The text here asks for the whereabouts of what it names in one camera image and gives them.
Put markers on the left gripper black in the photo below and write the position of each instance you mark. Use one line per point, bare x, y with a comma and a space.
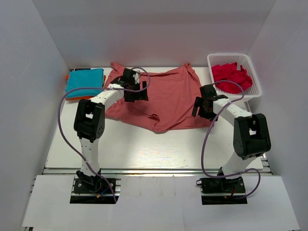
135, 93

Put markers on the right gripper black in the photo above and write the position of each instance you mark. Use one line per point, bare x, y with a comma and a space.
200, 109

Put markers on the salmon pink t shirt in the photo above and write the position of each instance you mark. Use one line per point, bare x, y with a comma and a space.
171, 99

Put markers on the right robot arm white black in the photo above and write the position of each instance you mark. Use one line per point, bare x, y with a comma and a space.
251, 137

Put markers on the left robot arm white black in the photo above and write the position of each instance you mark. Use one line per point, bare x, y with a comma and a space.
90, 117

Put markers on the folded dark shirt under stack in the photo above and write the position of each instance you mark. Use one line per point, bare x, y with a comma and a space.
79, 69

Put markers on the red t shirt in basket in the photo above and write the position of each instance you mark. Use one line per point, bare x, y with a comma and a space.
229, 72

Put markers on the folded teal t shirt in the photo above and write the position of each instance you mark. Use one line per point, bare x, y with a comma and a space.
87, 72

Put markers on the folded orange t shirt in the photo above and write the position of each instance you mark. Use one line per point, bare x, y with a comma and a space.
82, 81

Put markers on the white plastic basket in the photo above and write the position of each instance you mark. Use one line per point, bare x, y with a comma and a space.
243, 60

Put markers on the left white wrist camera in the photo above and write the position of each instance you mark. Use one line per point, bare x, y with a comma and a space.
137, 76

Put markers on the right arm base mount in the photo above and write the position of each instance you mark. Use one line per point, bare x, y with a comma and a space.
222, 191

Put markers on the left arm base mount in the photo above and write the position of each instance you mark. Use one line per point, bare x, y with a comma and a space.
94, 190

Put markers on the aluminium front rail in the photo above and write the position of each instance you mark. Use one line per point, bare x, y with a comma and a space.
114, 171

